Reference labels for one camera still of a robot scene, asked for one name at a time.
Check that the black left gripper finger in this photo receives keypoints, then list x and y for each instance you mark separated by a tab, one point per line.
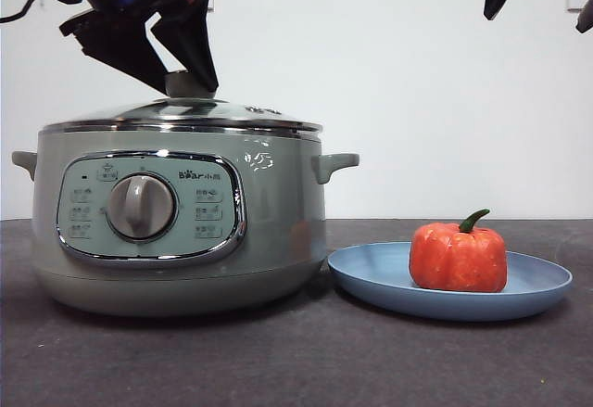
125	50
194	36

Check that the glass lid with green knob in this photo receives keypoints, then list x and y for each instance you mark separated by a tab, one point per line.
185	111

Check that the orange pumpkin with green stem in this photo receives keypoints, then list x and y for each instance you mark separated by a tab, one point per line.
456	263

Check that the pale green electric steamer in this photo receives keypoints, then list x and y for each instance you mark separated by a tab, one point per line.
278	221

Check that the blue round plate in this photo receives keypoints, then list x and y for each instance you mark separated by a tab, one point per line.
370	277

